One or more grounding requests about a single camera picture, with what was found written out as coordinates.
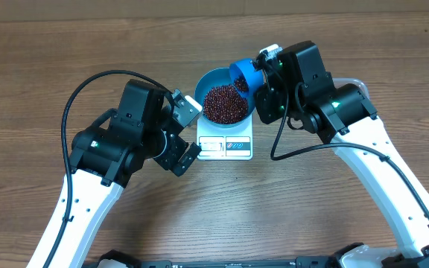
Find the blue plastic measuring scoop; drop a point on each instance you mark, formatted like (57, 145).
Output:
(253, 76)

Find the red beans in bowl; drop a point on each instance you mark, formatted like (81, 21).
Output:
(223, 105)

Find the teal metal bowl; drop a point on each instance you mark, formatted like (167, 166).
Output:
(217, 77)

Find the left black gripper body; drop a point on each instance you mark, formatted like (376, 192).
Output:
(172, 152)

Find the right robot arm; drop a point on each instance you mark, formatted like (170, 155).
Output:
(295, 86)

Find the white digital kitchen scale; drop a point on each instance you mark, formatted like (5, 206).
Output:
(225, 142)

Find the clear plastic container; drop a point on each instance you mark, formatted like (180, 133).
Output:
(339, 82)

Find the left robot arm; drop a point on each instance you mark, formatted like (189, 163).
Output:
(146, 125)

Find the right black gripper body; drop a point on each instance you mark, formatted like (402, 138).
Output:
(271, 110)

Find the red beans in scoop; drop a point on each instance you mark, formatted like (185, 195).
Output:
(241, 84)

